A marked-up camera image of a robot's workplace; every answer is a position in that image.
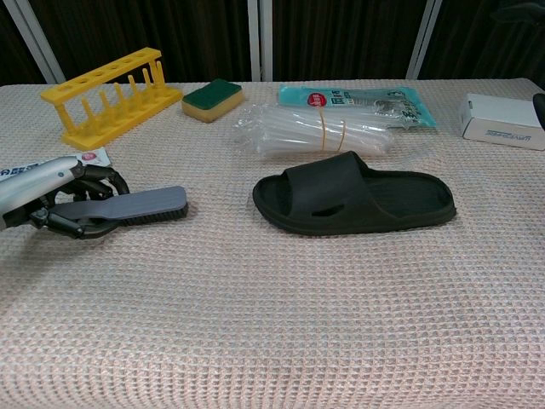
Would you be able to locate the green yellow sponge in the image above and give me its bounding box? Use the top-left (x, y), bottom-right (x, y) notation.
top-left (181, 78), bottom-right (247, 124)

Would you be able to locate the dark green curtain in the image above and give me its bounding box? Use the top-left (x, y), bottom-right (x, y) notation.
top-left (419, 0), bottom-right (545, 91)
top-left (272, 0), bottom-right (429, 82)
top-left (29, 0), bottom-right (253, 84)
top-left (0, 0), bottom-right (48, 86)

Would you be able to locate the grey scrubbing brush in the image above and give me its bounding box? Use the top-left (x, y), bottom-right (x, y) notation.
top-left (50, 185), bottom-right (189, 227)

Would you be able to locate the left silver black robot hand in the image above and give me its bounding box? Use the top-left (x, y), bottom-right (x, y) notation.
top-left (0, 155), bottom-right (131, 241)

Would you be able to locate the clear plastic tube bundle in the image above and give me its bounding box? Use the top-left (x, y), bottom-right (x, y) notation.
top-left (232, 102), bottom-right (396, 162)

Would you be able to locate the white cardboard box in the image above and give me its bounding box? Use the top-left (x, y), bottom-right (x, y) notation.
top-left (457, 92), bottom-right (545, 152)

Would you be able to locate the white toothpaste tube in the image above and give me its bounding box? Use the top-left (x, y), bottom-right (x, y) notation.
top-left (0, 147), bottom-right (112, 180)

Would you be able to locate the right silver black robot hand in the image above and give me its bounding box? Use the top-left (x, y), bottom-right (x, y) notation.
top-left (531, 91), bottom-right (545, 131)

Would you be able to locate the yellow test tube rack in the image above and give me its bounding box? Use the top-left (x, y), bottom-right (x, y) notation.
top-left (40, 48), bottom-right (184, 150)

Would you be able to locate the white partition frame post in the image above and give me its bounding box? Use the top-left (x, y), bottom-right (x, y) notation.
top-left (0, 0), bottom-right (67, 85)
top-left (405, 0), bottom-right (445, 81)
top-left (248, 0), bottom-right (274, 82)

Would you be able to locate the teal cleaning cloth package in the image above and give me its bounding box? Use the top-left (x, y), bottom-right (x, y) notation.
top-left (277, 83), bottom-right (439, 133)

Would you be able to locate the black rubber slipper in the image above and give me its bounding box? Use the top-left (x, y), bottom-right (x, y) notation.
top-left (252, 150), bottom-right (458, 237)

